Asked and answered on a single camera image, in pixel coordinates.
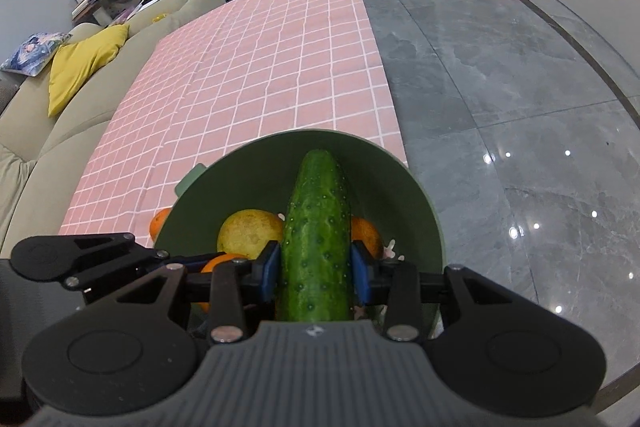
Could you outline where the pink checked tablecloth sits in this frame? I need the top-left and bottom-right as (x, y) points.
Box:
(57, 0), (409, 249)

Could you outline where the green plastic colander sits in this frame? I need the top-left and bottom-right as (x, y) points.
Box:
(152, 129), (446, 344)

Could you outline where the orange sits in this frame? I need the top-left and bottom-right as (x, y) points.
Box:
(350, 216), (385, 261)
(149, 208), (174, 248)
(196, 253), (252, 314)

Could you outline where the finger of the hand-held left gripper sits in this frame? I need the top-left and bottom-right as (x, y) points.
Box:
(65, 233), (229, 293)

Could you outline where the grey cushion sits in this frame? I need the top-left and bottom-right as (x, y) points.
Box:
(0, 74), (24, 116)

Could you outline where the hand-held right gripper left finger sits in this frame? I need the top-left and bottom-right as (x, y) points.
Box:
(116, 241), (281, 344)

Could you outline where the beige sofa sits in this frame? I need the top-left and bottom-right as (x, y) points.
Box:
(0, 0), (227, 254)

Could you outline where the blue printed pillow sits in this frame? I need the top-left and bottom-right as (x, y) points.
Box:
(0, 32), (74, 78)

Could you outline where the green cucumber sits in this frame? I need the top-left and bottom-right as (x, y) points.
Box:
(274, 149), (356, 324)

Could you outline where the yellow pillow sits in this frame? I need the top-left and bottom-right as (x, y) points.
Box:
(47, 24), (130, 118)

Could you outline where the yellow-green pear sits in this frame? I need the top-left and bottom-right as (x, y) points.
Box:
(216, 208), (285, 257)

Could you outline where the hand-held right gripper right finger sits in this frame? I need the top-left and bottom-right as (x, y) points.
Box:
(349, 241), (522, 342)

